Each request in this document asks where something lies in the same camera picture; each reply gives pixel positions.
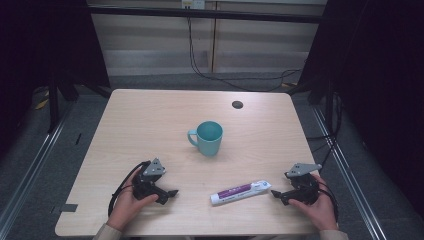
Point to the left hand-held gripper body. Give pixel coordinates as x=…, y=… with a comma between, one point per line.
x=146, y=185

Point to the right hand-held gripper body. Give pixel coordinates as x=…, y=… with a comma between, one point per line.
x=303, y=188

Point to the white purple toothpaste tube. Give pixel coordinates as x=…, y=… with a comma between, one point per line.
x=238, y=192

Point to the teal mug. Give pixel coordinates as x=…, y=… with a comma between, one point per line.
x=209, y=138

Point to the person's right hand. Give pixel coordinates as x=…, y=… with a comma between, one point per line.
x=318, y=208

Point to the person's left hand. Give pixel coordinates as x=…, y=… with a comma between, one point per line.
x=128, y=206

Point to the grey tape strip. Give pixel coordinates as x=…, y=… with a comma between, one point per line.
x=69, y=208

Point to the black metal stand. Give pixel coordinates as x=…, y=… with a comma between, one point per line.
x=53, y=103

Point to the dark curtain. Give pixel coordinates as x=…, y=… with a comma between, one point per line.
x=380, y=83
x=43, y=43

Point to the yellow floor tape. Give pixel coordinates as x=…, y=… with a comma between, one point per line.
x=41, y=104

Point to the black horizontal bar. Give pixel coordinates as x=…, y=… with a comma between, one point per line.
x=206, y=14

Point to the metal floor rail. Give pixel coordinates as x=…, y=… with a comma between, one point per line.
x=30, y=173
x=346, y=180

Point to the white wall socket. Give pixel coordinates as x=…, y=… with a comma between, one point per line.
x=193, y=3

